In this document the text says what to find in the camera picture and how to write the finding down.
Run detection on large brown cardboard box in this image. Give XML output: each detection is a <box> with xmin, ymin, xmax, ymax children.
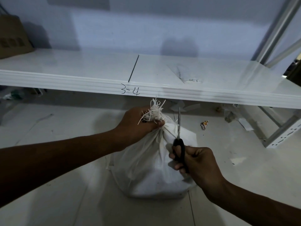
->
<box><xmin>0</xmin><ymin>15</ymin><xmax>34</xmax><ymax>60</ymax></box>

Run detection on white perforated rack post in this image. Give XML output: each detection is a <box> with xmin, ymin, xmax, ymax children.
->
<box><xmin>263</xmin><ymin>115</ymin><xmax>301</xmax><ymax>148</ymax></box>

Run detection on black handled scissors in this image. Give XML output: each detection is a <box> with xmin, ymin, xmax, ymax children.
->
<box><xmin>173</xmin><ymin>107</ymin><xmax>190</xmax><ymax>175</ymax></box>

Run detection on grey metal rear upright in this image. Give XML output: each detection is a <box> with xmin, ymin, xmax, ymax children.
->
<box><xmin>251</xmin><ymin>0</ymin><xmax>301</xmax><ymax>65</ymax></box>

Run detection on white shelf board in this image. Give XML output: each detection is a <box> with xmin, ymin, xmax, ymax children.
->
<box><xmin>0</xmin><ymin>49</ymin><xmax>301</xmax><ymax>109</ymax></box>

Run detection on grey metal diagonal brace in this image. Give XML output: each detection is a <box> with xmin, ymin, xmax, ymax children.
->
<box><xmin>264</xmin><ymin>39</ymin><xmax>301</xmax><ymax>68</ymax></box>

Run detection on white paper scrap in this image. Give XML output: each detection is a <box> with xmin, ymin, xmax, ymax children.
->
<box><xmin>238</xmin><ymin>118</ymin><xmax>254</xmax><ymax>132</ymax></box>

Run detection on person's left hand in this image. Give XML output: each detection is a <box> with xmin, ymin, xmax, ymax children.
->
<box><xmin>114</xmin><ymin>107</ymin><xmax>166</xmax><ymax>152</ymax></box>

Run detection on white woven sack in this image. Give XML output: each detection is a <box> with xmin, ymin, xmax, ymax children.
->
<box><xmin>107</xmin><ymin>97</ymin><xmax>199</xmax><ymax>199</ymax></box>

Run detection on person's right hand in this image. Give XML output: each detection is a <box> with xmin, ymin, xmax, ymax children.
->
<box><xmin>169</xmin><ymin>146</ymin><xmax>226</xmax><ymax>202</ymax></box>

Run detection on grey crumpled paper scrap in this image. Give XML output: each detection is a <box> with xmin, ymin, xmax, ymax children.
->
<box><xmin>223</xmin><ymin>110</ymin><xmax>237</xmax><ymax>123</ymax></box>

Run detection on person's right forearm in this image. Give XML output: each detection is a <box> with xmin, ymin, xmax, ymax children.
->
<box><xmin>207</xmin><ymin>180</ymin><xmax>301</xmax><ymax>226</ymax></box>

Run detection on person's left forearm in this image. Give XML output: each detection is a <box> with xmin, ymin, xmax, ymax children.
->
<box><xmin>0</xmin><ymin>129</ymin><xmax>123</xmax><ymax>207</ymax></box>

